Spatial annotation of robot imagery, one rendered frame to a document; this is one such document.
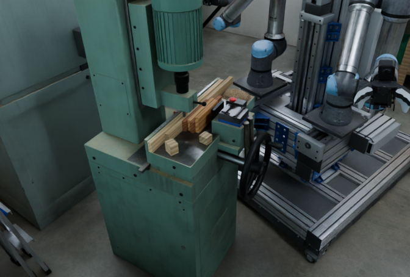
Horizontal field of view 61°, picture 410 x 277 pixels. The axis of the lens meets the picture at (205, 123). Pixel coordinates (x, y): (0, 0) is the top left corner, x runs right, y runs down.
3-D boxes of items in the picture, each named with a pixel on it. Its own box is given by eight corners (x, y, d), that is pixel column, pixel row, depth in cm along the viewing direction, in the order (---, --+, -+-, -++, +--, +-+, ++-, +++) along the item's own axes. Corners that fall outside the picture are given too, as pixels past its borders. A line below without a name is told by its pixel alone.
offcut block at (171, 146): (172, 147, 140) (172, 138, 137) (179, 152, 137) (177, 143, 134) (165, 151, 138) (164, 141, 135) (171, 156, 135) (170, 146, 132)
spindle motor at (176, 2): (188, 77, 125) (183, -15, 108) (148, 67, 133) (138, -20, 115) (212, 59, 138) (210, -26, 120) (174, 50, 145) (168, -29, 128)
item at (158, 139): (152, 153, 137) (151, 143, 134) (148, 151, 138) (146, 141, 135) (223, 88, 179) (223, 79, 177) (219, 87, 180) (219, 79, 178)
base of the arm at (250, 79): (259, 74, 211) (260, 58, 205) (278, 82, 201) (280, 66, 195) (241, 81, 203) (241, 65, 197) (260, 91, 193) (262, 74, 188)
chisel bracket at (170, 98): (189, 116, 142) (188, 98, 138) (161, 108, 148) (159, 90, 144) (198, 108, 148) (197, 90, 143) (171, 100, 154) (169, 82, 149)
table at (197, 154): (213, 188, 128) (212, 176, 125) (146, 162, 141) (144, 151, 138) (272, 111, 172) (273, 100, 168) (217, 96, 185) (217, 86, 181)
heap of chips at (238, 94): (245, 105, 165) (245, 97, 163) (219, 97, 171) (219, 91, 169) (252, 96, 172) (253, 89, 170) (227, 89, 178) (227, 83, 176)
